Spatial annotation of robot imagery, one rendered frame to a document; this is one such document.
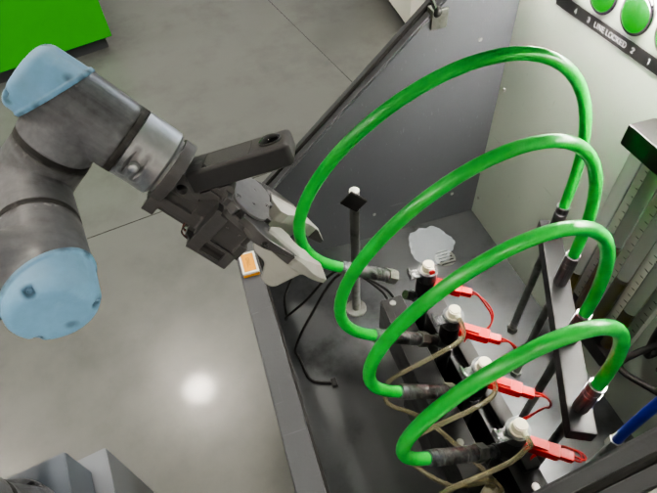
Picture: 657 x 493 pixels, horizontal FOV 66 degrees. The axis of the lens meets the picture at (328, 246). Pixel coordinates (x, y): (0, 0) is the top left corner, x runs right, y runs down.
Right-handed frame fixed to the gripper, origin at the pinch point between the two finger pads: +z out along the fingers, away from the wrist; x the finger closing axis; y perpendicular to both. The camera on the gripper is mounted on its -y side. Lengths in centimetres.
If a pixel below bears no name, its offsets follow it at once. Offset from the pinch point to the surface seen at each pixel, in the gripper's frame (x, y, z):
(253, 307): -15.8, 24.7, 7.8
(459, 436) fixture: 10.4, 5.7, 29.9
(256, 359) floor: -78, 93, 58
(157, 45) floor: -317, 108, -31
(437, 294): 16.1, -11.6, 2.5
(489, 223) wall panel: -40, -8, 45
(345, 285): 8.5, -2.9, 0.4
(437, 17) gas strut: -33.2, -27.4, 1.6
